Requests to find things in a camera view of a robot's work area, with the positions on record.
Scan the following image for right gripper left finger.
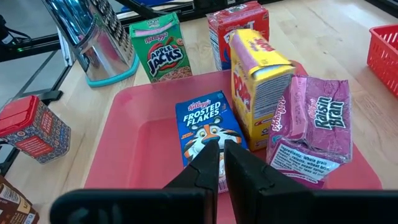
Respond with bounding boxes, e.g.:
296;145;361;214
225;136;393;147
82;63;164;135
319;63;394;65
162;139;221;224

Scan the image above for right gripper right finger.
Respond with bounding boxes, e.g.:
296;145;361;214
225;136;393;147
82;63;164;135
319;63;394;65
223;139;313;224

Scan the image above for blue Frosted Flakes cereal box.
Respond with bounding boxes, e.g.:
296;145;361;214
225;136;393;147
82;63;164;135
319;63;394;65
174;90;250;194

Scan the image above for yellow Corn Pops cereal box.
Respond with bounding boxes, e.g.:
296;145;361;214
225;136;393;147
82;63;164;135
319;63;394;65
229;28;297;152

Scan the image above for purple Raisin Bran cereal box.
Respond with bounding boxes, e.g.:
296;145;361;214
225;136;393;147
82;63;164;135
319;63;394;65
266;74;354;190

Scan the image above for green Apple Jacks cereal box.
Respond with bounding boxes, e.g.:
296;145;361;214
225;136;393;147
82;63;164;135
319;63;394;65
128;12;194;84

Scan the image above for red Froot Loops cereal box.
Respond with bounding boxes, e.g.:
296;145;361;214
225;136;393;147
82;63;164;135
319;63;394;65
206;0;271;72

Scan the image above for smoked paprika tin red lid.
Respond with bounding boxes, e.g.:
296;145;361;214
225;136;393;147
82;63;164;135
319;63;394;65
0;95;72;165

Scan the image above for taco seasoning mix packet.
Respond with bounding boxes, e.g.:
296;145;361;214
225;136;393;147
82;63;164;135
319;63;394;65
0;175;41;224

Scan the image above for pink translucent plastic bin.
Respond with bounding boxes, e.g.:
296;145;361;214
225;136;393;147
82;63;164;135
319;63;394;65
83;60;384;224

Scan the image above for steel box grater teal trim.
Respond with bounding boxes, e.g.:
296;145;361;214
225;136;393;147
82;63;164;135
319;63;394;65
41;0;141;88

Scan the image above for red plastic mesh basket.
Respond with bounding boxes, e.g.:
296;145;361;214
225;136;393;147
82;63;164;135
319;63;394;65
366;24;398;99

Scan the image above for black device with cable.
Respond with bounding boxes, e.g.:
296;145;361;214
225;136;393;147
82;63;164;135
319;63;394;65
0;14;34;53

